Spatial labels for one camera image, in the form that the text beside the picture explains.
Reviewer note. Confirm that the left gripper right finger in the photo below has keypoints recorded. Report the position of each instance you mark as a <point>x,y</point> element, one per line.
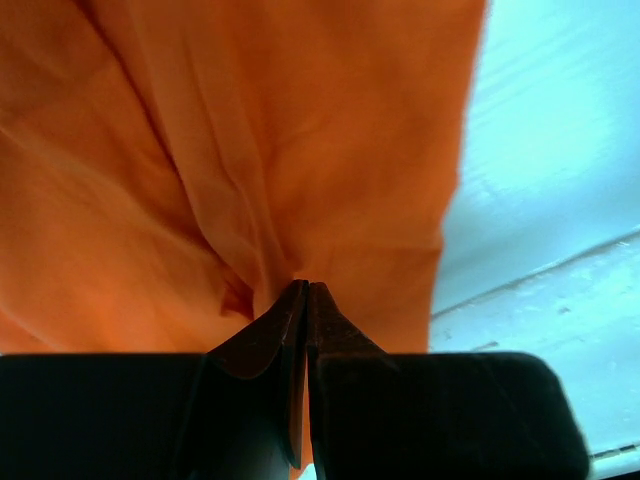
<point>376,415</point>

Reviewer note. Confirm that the orange t shirt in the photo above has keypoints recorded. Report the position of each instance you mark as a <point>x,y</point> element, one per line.
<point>169,167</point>

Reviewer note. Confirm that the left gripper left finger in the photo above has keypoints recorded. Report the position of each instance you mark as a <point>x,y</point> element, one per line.
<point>232,413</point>

